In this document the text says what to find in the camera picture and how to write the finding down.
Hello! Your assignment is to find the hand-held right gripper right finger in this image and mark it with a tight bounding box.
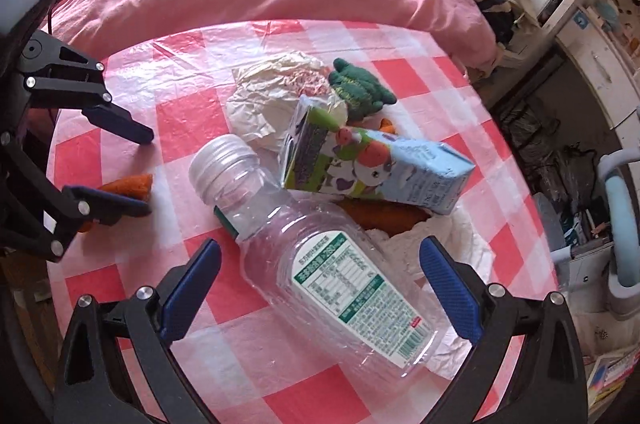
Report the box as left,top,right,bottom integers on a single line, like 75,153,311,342
415,235,588,424

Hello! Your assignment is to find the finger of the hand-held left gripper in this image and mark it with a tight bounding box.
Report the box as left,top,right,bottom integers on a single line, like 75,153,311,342
22,29,154,145
0,134,152,262

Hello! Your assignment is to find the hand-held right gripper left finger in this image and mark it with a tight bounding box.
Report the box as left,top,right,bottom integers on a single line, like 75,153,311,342
52,238,223,424

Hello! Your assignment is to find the white tissue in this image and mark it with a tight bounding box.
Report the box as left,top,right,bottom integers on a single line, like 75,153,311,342
367,208,493,380

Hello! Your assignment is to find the clear plastic bottle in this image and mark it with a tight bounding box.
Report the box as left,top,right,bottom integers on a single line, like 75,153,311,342
189,135,446,392

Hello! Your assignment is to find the printed milk carton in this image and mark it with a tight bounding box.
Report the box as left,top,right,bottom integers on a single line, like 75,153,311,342
279,94,476,216

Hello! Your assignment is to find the white paper wrapper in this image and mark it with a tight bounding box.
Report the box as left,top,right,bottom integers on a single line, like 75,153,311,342
225,52,348,152

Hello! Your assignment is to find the green knitted toy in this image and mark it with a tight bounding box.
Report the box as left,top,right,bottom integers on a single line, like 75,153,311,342
327,58,398,122

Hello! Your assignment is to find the red white checkered tablecloth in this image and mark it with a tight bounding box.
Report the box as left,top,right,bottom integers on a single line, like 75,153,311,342
45,18,561,424

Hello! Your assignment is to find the white bag with tree print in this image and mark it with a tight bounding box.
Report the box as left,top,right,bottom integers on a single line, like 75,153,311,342
567,299,633,357

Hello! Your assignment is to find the pile of plastic bags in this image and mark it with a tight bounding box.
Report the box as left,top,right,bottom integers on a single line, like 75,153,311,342
495,99,616,245

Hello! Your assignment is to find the colourful book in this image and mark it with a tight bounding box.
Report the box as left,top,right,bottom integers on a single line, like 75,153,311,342
586,350,638,407

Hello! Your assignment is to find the grey blue desk chair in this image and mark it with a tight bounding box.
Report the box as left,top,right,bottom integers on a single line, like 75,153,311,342
532,149,640,322

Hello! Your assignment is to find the white desk with drawers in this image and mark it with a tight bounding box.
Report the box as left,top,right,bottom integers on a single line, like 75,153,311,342
555,2,640,140

